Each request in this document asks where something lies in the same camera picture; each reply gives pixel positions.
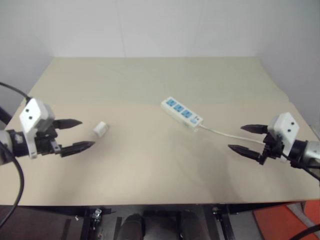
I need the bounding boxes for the orange floor mat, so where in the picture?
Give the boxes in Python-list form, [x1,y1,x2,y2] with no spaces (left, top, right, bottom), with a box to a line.
[252,199,320,240]

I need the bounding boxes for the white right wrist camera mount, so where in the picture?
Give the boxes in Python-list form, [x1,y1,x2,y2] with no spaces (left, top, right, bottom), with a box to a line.
[267,112,300,165]

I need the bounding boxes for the white power cable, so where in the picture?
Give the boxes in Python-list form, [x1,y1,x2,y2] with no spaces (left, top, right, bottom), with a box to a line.
[198,124,266,146]

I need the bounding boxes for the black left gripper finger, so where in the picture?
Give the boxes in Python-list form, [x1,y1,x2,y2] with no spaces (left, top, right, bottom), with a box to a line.
[59,141,96,158]
[53,119,83,130]

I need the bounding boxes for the white power strip blue sockets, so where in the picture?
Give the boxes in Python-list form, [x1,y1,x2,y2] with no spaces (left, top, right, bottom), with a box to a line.
[160,97,204,132]

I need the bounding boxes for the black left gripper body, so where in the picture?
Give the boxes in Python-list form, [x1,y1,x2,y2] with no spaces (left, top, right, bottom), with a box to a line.
[34,119,63,156]

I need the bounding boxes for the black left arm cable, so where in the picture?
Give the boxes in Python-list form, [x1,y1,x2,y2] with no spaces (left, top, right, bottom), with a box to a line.
[0,82,33,226]

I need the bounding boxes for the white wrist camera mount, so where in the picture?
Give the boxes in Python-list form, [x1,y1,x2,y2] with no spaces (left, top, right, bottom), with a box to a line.
[267,112,300,165]
[19,98,56,160]

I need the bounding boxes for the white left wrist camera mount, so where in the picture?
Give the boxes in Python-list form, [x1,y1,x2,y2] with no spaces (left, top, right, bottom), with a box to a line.
[19,98,56,160]

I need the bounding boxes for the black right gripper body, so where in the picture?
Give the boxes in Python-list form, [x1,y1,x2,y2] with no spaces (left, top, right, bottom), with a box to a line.
[258,131,288,166]

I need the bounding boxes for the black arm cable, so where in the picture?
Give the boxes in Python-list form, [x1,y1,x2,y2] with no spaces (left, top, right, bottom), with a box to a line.
[279,147,320,240]
[0,82,33,226]

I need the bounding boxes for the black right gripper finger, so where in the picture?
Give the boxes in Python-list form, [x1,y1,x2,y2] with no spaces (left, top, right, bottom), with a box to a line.
[227,144,262,162]
[240,123,269,136]

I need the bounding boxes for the black table frame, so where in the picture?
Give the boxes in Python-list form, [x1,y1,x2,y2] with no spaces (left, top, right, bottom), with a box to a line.
[0,199,320,240]

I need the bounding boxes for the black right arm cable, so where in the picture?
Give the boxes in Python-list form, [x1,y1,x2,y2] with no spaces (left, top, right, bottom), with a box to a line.
[279,147,320,240]

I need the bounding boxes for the small white plug adapter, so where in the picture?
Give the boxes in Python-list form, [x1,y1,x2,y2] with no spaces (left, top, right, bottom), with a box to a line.
[93,121,110,138]

